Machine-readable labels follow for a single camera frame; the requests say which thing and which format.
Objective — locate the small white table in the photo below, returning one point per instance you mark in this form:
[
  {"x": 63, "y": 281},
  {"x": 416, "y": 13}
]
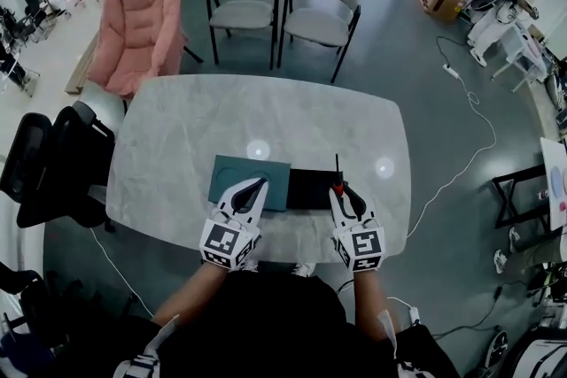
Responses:
[{"x": 520, "y": 51}]

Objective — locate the pink padded folding chair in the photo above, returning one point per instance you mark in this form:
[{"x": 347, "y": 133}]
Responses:
[{"x": 133, "y": 31}]

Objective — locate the red and black screwdriver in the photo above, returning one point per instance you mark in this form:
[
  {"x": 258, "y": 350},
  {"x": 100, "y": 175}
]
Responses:
[{"x": 339, "y": 189}]

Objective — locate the wooden board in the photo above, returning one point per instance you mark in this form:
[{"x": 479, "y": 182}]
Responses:
[{"x": 82, "y": 66}]

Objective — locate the black mesh office chair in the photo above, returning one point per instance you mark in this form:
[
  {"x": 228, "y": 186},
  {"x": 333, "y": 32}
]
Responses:
[{"x": 48, "y": 164}]

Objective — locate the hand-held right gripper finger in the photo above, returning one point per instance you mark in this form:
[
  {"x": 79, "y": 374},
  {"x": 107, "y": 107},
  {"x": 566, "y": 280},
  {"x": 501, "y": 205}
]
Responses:
[
  {"x": 338, "y": 210},
  {"x": 362, "y": 208}
]

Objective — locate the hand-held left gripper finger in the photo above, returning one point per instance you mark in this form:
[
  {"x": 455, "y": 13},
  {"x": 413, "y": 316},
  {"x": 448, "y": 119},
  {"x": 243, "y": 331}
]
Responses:
[
  {"x": 259, "y": 210},
  {"x": 226, "y": 200}
]

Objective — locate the white round stool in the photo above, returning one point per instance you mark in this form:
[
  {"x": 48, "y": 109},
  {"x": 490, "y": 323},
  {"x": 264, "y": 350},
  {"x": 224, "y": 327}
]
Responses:
[{"x": 104, "y": 106}]

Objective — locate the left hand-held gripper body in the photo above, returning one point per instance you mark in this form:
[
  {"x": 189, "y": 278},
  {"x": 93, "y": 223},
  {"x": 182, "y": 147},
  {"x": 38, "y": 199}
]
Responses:
[{"x": 226, "y": 241}]

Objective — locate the person's left forearm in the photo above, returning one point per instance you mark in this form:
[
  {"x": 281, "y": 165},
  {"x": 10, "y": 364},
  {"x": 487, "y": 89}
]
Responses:
[{"x": 195, "y": 292}]

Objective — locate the person's right forearm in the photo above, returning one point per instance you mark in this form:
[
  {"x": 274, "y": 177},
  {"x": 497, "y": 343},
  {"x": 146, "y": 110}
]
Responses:
[{"x": 370, "y": 301}]

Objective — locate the white power strip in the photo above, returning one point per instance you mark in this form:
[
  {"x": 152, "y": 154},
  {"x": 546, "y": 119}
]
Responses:
[{"x": 450, "y": 70}]

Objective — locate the white power adapter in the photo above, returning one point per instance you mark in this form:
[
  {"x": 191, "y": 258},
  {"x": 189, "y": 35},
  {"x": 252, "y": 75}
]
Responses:
[{"x": 414, "y": 314}]

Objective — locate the teal and black box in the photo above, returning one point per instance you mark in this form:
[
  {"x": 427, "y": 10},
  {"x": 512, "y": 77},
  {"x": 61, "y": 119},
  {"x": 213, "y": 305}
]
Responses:
[{"x": 305, "y": 188}]

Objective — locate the black frame side table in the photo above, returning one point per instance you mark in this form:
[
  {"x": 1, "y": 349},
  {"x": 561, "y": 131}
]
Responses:
[{"x": 522, "y": 195}]

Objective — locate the person's black shirt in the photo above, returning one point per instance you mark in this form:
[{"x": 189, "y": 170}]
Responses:
[{"x": 274, "y": 323}]

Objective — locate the person's white shoe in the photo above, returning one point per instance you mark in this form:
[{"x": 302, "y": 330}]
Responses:
[
  {"x": 305, "y": 269},
  {"x": 250, "y": 266}
]

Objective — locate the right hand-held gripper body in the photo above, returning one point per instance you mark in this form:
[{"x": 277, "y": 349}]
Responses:
[{"x": 364, "y": 244}]

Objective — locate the grey upholstered chair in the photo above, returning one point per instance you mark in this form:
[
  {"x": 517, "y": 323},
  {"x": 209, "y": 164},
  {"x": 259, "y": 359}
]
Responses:
[
  {"x": 241, "y": 11},
  {"x": 316, "y": 24}
]

